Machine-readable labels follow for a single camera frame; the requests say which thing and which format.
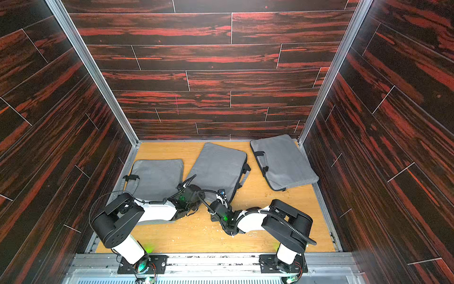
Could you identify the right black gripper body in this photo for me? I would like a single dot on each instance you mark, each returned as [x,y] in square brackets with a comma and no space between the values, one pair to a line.
[216,206]

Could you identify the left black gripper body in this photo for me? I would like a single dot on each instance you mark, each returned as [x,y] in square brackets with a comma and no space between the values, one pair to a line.
[200,198]

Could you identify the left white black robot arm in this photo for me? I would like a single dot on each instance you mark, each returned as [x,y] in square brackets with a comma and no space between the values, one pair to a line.
[115,222]

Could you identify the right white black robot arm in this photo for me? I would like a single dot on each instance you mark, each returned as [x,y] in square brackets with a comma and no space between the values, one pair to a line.
[289,226]

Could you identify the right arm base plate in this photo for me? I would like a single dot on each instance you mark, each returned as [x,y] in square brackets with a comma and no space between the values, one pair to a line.
[269,263]

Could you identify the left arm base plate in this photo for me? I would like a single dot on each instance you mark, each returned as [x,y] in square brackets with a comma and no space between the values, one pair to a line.
[148,265]

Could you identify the aluminium front rail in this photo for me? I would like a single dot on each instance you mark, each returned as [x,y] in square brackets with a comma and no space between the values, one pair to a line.
[216,268]

